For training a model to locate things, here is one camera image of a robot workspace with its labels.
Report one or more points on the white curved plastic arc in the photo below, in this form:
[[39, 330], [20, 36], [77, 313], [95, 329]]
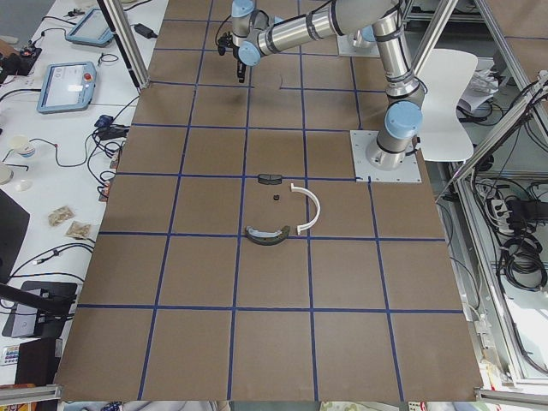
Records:
[[313, 208]]

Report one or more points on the white paper cup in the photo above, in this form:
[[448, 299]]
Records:
[[22, 146]]

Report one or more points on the green curved brake shoe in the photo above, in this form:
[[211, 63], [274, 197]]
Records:
[[264, 238]]

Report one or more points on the far blue teach pendant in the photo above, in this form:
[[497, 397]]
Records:
[[91, 30]]

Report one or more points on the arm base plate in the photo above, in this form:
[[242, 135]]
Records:
[[348, 46], [372, 164]]

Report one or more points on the aluminium frame post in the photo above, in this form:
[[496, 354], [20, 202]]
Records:
[[118, 24]]

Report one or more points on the near blue teach pendant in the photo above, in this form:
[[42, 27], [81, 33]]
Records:
[[67, 87]]

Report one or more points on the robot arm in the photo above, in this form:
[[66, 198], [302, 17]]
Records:
[[254, 34]]

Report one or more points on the black brake pad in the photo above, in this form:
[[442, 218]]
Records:
[[270, 179]]

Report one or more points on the blue teach pendant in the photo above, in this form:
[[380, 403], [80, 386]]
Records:
[[91, 30], [67, 87]]

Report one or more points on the white plastic chair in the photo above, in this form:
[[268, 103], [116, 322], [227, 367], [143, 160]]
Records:
[[446, 74]]

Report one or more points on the black power adapter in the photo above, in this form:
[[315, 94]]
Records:
[[145, 31]]

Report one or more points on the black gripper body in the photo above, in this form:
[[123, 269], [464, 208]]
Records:
[[238, 58]]

